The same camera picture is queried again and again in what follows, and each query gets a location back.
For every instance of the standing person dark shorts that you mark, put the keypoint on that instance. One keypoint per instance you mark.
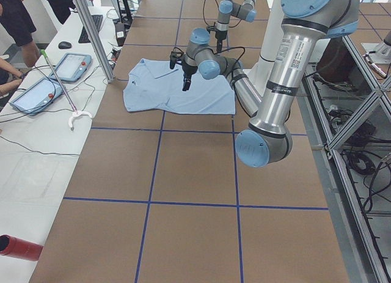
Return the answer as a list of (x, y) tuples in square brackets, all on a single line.
[(19, 25)]

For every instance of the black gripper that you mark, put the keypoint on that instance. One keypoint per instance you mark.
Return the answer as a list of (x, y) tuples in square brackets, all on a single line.
[(187, 71), (219, 36)]

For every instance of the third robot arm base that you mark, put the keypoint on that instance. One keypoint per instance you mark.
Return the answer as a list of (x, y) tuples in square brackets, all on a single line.
[(378, 53)]

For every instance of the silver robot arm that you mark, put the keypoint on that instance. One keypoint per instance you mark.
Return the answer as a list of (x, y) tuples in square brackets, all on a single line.
[(228, 9), (303, 23)]

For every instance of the red cylinder bottle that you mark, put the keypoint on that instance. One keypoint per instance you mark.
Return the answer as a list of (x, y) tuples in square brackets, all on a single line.
[(20, 249)]

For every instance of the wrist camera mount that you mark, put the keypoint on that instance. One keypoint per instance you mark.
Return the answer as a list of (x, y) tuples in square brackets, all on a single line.
[(175, 58), (212, 29)]

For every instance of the aluminium frame post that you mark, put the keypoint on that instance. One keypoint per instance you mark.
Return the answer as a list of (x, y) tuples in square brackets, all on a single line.
[(94, 38)]

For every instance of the light blue t-shirt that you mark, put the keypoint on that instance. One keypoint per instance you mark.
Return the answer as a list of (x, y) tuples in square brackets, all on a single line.
[(153, 85)]

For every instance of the seated person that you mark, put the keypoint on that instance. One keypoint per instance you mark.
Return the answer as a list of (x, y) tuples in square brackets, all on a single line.
[(11, 79)]

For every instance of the near teach pendant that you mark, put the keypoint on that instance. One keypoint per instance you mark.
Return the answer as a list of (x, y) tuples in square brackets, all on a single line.
[(36, 98)]

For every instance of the black computer mouse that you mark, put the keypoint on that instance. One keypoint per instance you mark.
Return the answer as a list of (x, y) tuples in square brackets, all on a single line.
[(63, 45)]

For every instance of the reacher grabber stick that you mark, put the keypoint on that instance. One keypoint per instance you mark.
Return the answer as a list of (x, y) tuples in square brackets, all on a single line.
[(76, 112)]

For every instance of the aluminium frame rack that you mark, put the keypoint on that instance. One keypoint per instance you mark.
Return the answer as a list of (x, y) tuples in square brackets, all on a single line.
[(346, 107)]

